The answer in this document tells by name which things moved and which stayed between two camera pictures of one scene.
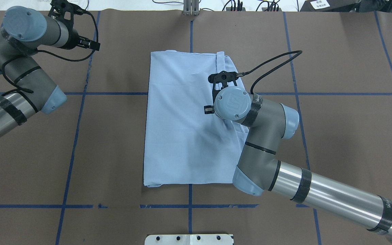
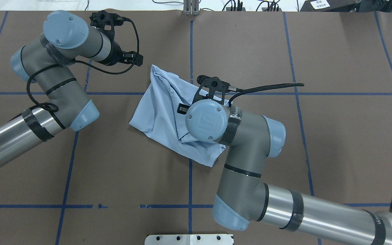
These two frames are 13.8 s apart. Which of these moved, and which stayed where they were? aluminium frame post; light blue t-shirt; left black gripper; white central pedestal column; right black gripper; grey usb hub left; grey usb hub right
Moved: light blue t-shirt; left black gripper; right black gripper
Stayed: white central pedestal column; aluminium frame post; grey usb hub left; grey usb hub right
